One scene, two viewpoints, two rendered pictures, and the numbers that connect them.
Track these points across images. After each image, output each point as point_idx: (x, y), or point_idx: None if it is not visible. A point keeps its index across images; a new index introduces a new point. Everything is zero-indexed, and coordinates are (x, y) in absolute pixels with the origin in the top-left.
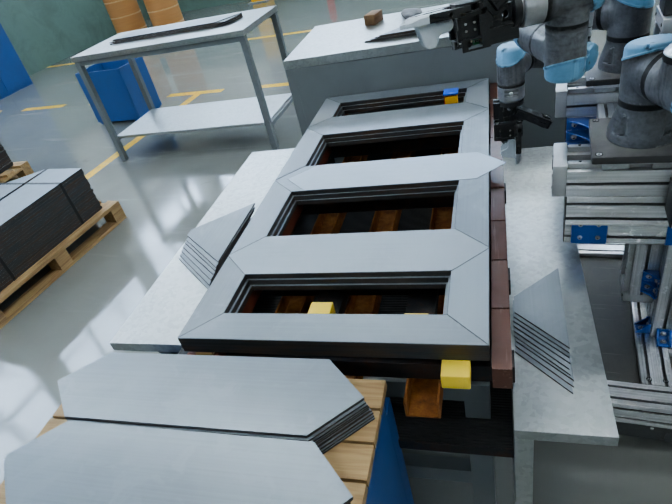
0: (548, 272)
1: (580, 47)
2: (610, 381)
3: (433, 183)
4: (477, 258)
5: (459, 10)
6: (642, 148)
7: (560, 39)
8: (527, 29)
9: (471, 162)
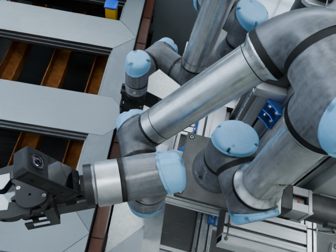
0: (140, 218)
1: (156, 208)
2: (174, 249)
3: (67, 130)
4: (77, 245)
5: (14, 218)
6: (211, 192)
7: (137, 205)
8: (123, 143)
9: (104, 111)
